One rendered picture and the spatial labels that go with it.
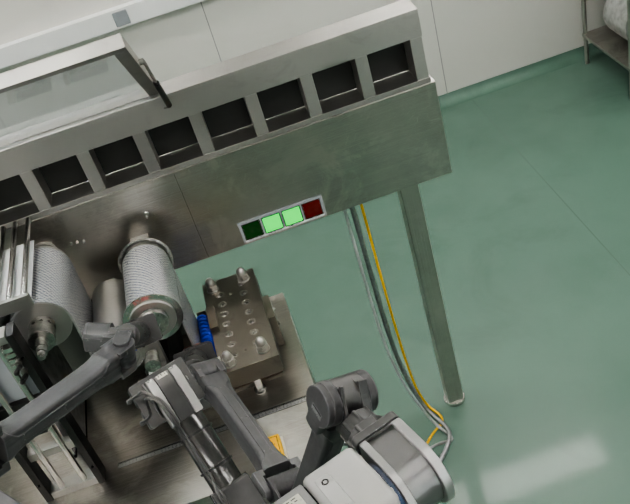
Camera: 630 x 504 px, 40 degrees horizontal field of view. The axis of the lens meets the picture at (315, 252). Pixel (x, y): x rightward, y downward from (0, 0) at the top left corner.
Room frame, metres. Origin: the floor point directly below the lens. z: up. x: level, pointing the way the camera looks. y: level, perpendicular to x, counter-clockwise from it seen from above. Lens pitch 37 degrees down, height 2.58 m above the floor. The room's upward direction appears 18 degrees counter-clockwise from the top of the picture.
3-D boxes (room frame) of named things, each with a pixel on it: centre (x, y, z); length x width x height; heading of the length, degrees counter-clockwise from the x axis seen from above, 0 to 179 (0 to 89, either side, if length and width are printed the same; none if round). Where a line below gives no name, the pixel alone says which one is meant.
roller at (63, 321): (1.84, 0.69, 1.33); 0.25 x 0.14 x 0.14; 3
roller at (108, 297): (1.84, 0.56, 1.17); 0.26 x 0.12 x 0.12; 3
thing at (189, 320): (1.84, 0.38, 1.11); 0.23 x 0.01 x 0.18; 3
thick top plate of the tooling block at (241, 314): (1.89, 0.26, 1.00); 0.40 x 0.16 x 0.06; 3
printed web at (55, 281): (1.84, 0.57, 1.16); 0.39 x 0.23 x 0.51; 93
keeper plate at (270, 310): (1.91, 0.17, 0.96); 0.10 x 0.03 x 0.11; 3
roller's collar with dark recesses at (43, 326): (1.68, 0.68, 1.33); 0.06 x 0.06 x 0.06; 3
